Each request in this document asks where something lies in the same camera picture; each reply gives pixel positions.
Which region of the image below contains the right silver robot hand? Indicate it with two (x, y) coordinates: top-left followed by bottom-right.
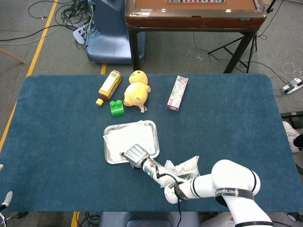
(121, 144), (152, 170)

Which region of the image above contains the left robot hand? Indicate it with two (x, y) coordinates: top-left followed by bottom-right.
(0, 164), (14, 211)

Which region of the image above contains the white paper sheet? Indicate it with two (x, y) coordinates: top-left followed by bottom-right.
(102, 120), (154, 161)

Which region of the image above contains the rectangular metal tray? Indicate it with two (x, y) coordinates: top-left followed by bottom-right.
(103, 120), (160, 164)

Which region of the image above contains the green toy building brick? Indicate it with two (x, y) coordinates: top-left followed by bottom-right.
(109, 100), (125, 117)

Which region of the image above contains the crumpled white food bag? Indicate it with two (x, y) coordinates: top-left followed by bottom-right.
(163, 155), (201, 183)

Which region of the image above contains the yellow plush toy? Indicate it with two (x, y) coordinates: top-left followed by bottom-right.
(123, 70), (152, 113)

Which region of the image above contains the blue grey robot torso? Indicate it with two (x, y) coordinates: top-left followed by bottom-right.
(98, 211), (202, 227)

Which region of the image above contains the pink floral carton box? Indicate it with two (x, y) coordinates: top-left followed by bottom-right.
(167, 75), (189, 112)

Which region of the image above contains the tea bottle with yellow cap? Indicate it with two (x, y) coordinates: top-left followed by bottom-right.
(95, 70), (123, 106)

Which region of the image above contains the blue carpet table cover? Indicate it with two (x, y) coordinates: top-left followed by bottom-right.
(0, 73), (300, 212)

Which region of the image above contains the wooden pole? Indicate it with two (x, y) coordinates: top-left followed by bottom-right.
(0, 47), (26, 64)

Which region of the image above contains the brown mahjong table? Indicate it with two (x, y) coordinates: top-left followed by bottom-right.
(125, 0), (267, 74)

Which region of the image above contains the black tripod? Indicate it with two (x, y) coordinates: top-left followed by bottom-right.
(207, 30), (258, 74)

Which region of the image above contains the white shoe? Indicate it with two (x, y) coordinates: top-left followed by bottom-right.
(282, 121), (301, 153)

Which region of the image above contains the white faced mahjong tile row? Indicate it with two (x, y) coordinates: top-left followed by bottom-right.
(165, 0), (226, 4)

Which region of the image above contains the white power strip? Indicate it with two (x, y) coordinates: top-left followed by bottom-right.
(280, 78), (303, 95)

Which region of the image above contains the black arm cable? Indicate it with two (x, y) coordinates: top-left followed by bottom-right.
(155, 164), (183, 227)

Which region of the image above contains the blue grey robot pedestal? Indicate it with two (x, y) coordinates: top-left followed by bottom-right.
(85, 0), (146, 65)

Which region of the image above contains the black floor cable bundle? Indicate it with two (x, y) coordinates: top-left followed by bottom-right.
(0, 0), (95, 49)

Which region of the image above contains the white coiled cable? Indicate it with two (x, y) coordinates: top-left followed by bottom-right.
(283, 61), (303, 79)

